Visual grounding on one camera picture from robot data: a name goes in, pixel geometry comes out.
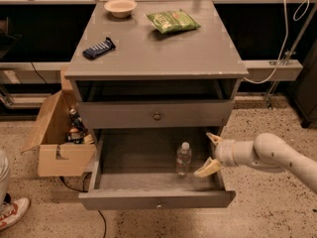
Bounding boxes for white red sneaker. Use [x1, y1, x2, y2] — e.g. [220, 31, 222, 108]
[0, 197, 31, 231]

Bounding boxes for cans and items in box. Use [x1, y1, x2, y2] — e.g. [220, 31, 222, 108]
[67, 108, 93, 144]

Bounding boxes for black floor cable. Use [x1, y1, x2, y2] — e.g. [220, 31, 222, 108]
[58, 172, 108, 238]

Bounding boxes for metal window rail frame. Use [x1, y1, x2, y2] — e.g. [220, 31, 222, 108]
[0, 0, 317, 111]

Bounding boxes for grey wooden cabinet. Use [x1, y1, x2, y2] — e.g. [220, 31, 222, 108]
[64, 0, 249, 144]

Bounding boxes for beige bowl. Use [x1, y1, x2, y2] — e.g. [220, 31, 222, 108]
[104, 0, 137, 19]

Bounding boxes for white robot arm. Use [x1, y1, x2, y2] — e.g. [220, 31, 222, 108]
[194, 132, 317, 193]

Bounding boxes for white hanging cable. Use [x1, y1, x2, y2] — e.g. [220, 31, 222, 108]
[243, 0, 311, 85]

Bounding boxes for green chip bag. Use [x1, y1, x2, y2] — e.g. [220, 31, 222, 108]
[147, 9, 200, 34]

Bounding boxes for open grey bottom drawer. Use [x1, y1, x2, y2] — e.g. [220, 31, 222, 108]
[79, 127, 236, 210]

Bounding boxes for grey trouser leg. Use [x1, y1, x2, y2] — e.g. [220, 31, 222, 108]
[0, 150, 10, 205]

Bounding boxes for open cardboard box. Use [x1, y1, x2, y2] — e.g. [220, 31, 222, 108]
[21, 64, 97, 178]

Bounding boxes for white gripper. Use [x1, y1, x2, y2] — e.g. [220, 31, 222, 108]
[194, 132, 237, 178]

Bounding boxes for closed grey middle drawer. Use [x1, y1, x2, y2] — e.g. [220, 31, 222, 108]
[78, 100, 234, 129]

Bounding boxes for clear plastic water bottle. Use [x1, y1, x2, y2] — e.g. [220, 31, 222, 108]
[175, 142, 192, 177]

